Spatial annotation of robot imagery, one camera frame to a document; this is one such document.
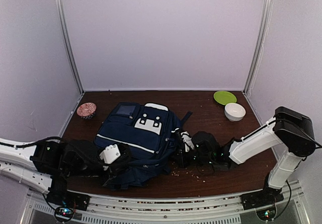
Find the orange patterned bowl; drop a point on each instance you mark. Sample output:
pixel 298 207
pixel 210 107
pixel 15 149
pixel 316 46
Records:
pixel 86 110

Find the white bowl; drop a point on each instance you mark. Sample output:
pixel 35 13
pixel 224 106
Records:
pixel 234 112

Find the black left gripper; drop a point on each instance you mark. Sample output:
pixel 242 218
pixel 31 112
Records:
pixel 113 168

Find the aluminium front rail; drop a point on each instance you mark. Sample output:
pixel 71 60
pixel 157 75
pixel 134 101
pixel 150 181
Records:
pixel 225 208

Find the aluminium frame post left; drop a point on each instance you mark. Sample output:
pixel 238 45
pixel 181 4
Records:
pixel 68 47

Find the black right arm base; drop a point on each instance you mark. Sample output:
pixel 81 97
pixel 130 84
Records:
pixel 266 196

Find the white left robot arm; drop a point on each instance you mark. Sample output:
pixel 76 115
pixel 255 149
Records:
pixel 45 165

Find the green plate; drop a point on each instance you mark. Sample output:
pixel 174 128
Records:
pixel 224 97

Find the aluminium frame post right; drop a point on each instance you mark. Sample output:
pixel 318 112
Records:
pixel 266 13

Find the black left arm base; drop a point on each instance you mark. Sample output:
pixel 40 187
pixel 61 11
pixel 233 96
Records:
pixel 59 195

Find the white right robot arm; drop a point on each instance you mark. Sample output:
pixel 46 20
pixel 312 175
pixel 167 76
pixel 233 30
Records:
pixel 286 127

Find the aluminium frame post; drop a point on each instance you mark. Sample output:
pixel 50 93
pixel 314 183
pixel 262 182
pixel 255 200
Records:
pixel 68 47
pixel 266 13

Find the navy blue backpack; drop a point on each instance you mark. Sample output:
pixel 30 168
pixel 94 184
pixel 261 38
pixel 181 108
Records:
pixel 151 132

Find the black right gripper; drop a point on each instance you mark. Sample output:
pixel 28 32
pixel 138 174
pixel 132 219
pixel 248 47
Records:
pixel 183 160

